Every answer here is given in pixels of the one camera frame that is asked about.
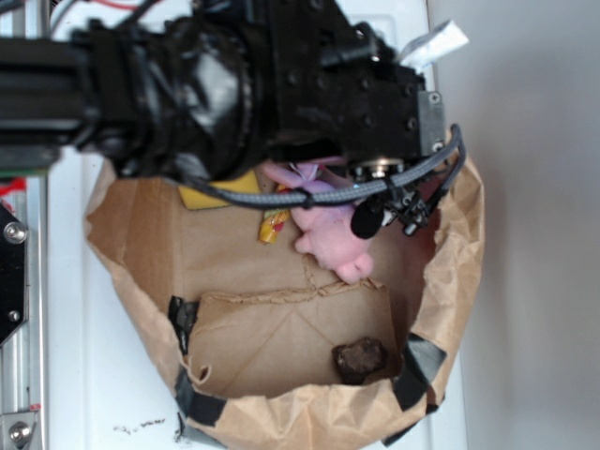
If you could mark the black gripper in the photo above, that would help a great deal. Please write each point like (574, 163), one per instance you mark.
(342, 98)

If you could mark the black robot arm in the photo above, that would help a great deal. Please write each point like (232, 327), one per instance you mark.
(262, 104)

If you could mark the white paper tag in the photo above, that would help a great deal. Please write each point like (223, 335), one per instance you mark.
(424, 51)

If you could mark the pink plush bunny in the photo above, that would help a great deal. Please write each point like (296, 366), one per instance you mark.
(326, 231)

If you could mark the yellow sponge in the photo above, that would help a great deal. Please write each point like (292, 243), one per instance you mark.
(195, 200)

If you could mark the brown paper bag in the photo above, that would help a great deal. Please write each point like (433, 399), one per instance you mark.
(242, 333)

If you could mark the dark brown rock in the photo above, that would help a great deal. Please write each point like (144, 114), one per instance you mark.
(356, 361)

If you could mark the black metal bracket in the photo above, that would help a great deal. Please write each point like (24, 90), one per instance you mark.
(14, 296)

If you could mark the aluminium frame rail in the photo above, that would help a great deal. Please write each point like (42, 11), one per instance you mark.
(24, 372)

